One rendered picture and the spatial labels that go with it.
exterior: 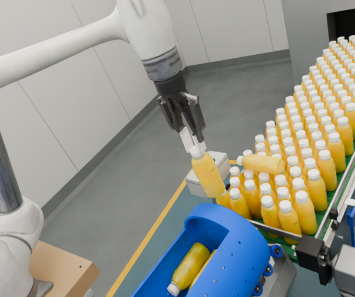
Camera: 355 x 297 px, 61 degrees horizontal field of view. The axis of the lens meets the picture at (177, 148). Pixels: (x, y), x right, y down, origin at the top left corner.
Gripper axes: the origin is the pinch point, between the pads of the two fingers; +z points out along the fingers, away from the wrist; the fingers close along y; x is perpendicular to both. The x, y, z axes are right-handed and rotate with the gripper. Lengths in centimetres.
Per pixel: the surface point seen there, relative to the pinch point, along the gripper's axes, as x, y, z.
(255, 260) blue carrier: -9.4, 16.3, 32.7
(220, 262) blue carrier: -17.5, 11.8, 25.4
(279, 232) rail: 13, 11, 48
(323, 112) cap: 74, 8, 37
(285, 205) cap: 16.1, 13.5, 37.4
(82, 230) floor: 10, -214, 146
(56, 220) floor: 6, -265, 146
